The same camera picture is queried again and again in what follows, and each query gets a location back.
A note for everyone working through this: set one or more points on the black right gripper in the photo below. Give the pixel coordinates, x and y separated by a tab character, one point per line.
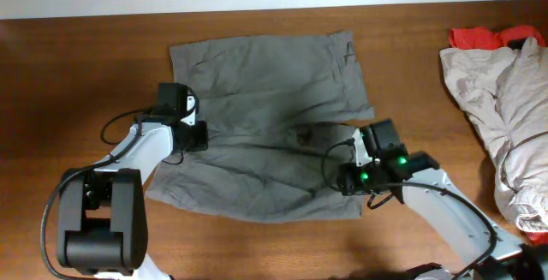
348	179

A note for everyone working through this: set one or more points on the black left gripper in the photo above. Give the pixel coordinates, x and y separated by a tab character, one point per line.
197	136

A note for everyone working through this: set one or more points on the grey cotton shorts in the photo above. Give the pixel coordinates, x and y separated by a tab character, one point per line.
278	109

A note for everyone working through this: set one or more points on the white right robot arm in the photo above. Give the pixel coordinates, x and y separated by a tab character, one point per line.
383	166

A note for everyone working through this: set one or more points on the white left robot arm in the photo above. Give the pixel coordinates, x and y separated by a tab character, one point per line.
102	229

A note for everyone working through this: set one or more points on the beige cloth garment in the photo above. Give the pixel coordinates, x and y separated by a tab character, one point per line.
504	94

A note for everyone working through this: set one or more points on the red cloth garment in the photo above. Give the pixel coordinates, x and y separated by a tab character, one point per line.
484	38

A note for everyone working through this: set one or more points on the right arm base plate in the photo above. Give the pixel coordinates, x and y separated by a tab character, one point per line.
430	271

